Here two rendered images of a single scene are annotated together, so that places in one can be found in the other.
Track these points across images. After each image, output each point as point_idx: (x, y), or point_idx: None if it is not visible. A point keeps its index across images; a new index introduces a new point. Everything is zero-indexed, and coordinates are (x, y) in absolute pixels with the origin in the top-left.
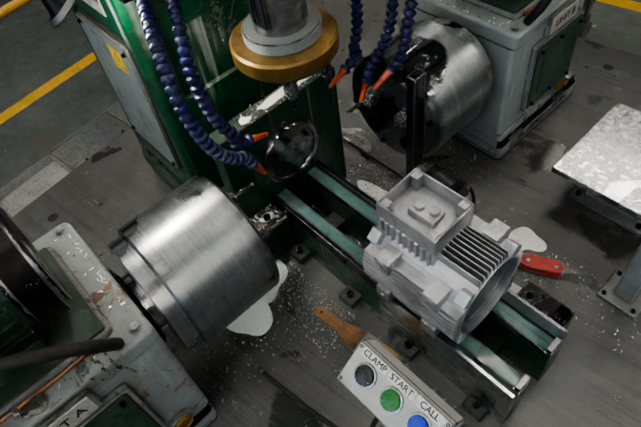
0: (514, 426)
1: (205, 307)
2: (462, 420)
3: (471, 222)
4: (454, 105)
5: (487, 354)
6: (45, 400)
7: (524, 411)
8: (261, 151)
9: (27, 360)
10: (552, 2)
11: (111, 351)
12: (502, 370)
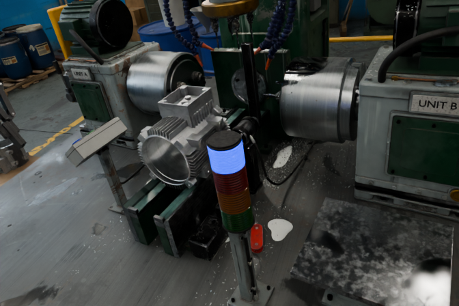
0: (134, 246)
1: (134, 85)
2: (80, 156)
3: (201, 131)
4: (297, 101)
5: (152, 195)
6: (83, 62)
7: (144, 249)
8: (233, 72)
9: (73, 34)
10: (427, 84)
11: (91, 55)
12: (142, 202)
